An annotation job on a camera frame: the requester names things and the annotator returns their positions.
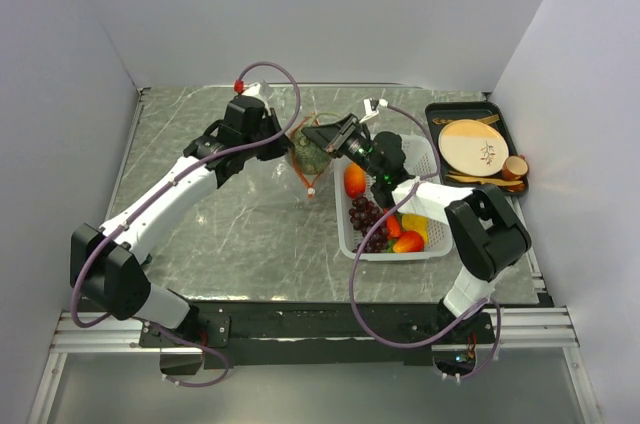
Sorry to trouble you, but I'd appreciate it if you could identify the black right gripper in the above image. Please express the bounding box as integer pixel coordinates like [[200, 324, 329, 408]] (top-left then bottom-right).
[[302, 114, 383, 182]]

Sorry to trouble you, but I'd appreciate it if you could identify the clear zip top bag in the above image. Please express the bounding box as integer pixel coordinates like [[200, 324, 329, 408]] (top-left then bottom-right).
[[256, 109, 335, 202]]

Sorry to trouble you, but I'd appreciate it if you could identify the green netted melon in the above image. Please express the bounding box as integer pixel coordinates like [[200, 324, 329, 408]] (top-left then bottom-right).
[[289, 112, 337, 176]]

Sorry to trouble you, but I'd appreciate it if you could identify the dark purple grape bunch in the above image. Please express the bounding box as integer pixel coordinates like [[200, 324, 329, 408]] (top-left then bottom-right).
[[348, 196, 389, 253]]

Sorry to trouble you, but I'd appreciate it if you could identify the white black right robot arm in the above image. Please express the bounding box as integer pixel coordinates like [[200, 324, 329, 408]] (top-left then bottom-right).
[[302, 114, 532, 342]]

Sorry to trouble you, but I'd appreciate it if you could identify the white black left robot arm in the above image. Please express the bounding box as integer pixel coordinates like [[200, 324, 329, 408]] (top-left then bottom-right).
[[70, 92, 291, 346]]

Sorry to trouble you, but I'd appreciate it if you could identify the red orange mango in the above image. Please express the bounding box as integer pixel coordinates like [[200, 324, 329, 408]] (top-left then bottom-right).
[[343, 163, 367, 199]]

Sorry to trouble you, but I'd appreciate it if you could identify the white plastic perforated basket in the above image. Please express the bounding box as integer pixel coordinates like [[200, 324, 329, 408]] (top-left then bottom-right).
[[333, 134, 453, 262]]

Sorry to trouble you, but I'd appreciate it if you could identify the orange carrot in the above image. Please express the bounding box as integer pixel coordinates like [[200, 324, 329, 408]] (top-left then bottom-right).
[[386, 215, 403, 239]]

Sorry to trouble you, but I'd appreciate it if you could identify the yellow bell pepper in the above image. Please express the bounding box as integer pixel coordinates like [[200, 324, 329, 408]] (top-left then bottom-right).
[[401, 214, 429, 245]]

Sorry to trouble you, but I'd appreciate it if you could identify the peach and cream plate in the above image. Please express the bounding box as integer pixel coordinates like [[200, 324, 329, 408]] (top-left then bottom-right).
[[438, 119, 509, 177]]

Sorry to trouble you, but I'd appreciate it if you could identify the gold knife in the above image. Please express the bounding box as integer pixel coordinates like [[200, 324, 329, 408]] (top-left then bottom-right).
[[478, 114, 500, 125]]

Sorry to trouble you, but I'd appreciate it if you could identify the brown ceramic cup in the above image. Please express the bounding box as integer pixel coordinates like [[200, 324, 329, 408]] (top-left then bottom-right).
[[501, 155, 529, 181]]

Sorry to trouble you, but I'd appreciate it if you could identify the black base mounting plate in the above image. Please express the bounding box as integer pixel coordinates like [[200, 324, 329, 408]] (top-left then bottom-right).
[[79, 288, 556, 370]]

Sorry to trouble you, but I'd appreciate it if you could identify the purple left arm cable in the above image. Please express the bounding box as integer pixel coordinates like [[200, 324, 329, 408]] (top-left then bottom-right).
[[68, 61, 302, 329]]

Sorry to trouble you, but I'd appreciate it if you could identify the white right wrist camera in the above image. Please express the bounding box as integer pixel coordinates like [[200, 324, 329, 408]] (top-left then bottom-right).
[[359, 98, 388, 123]]

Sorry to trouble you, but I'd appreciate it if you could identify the aluminium frame rail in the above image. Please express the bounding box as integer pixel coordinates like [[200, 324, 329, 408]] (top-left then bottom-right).
[[49, 308, 579, 354]]

